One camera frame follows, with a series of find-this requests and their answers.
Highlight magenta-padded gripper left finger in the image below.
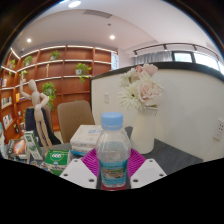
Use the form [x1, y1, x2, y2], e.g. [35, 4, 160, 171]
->
[59, 148, 100, 190]

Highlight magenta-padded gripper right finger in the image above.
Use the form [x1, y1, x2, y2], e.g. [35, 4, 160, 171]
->
[126, 148, 168, 190]

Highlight clear blue-capped water bottle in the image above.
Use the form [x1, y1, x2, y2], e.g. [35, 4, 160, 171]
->
[95, 111, 132, 189]

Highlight green and white tissue box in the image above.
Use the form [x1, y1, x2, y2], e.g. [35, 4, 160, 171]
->
[44, 149, 72, 176]

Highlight stack of white tissue packs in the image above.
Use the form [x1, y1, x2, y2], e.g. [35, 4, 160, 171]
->
[69, 124, 104, 156]

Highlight white ceramic vase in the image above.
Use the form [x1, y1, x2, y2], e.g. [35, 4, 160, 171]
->
[130, 106, 159, 155]

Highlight tan upholstered chair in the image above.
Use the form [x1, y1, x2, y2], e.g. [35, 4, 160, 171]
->
[56, 99, 96, 144]

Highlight stack of dark books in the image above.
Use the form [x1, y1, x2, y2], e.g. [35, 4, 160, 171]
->
[6, 138, 28, 161]

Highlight pink and white flower bouquet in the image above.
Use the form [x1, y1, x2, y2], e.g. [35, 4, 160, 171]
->
[118, 63, 165, 112]

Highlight wooden artist mannequin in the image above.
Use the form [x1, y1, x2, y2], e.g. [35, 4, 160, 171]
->
[18, 78, 54, 151]

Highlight wooden shelf unit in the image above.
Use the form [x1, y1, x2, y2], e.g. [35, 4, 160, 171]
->
[0, 44, 119, 144]

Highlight grey window curtain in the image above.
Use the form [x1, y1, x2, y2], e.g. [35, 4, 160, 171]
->
[133, 50, 174, 66]

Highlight window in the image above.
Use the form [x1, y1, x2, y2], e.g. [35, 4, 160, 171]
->
[172, 50, 224, 75]

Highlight recessed ceiling spotlights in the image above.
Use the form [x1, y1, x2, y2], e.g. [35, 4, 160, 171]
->
[26, 34, 116, 43]

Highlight ceiling air vent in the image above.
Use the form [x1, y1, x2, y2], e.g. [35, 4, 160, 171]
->
[83, 9, 113, 19]

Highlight round-bulb ceiling chandelier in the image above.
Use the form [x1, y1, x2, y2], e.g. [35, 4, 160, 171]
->
[68, 0, 83, 8]

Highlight black curtain rail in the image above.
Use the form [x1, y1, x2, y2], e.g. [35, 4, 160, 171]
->
[132, 42, 221, 61]

